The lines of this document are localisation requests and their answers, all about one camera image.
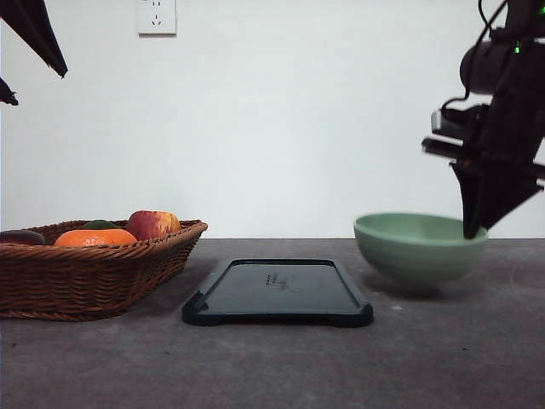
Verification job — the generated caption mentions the orange mandarin fruit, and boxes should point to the orange mandarin fruit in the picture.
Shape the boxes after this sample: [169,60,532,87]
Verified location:
[54,228,138,246]

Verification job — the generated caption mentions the green ceramic bowl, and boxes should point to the green ceramic bowl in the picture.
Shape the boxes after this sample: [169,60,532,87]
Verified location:
[353,212,488,285]

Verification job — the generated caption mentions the dark green fruit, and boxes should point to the dark green fruit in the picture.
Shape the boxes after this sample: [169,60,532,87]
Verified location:
[82,220,121,229]

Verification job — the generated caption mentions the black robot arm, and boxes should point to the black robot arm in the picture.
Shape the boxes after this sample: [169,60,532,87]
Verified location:
[422,0,545,239]

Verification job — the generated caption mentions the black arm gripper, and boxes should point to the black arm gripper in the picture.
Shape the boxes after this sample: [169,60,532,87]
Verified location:
[422,84,545,239]

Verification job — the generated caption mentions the brown wicker basket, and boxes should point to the brown wicker basket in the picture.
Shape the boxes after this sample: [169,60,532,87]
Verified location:
[0,220,208,320]

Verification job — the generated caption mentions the dark purple fruit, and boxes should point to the dark purple fruit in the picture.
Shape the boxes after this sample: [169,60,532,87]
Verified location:
[0,230,46,246]

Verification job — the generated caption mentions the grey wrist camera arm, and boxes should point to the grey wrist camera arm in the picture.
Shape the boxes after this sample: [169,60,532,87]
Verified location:
[431,95,493,137]

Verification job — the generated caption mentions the red yellow apple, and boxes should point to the red yellow apple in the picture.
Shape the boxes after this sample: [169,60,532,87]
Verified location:
[127,210,181,239]

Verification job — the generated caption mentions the dark rectangular tray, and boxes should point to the dark rectangular tray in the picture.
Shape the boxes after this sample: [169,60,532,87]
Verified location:
[182,258,374,327]

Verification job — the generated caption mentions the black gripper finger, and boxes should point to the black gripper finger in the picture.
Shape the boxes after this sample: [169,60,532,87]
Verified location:
[0,0,68,79]
[0,77,19,106]

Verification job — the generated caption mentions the white wall socket left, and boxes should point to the white wall socket left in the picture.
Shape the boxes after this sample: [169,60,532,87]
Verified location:
[137,0,177,37]

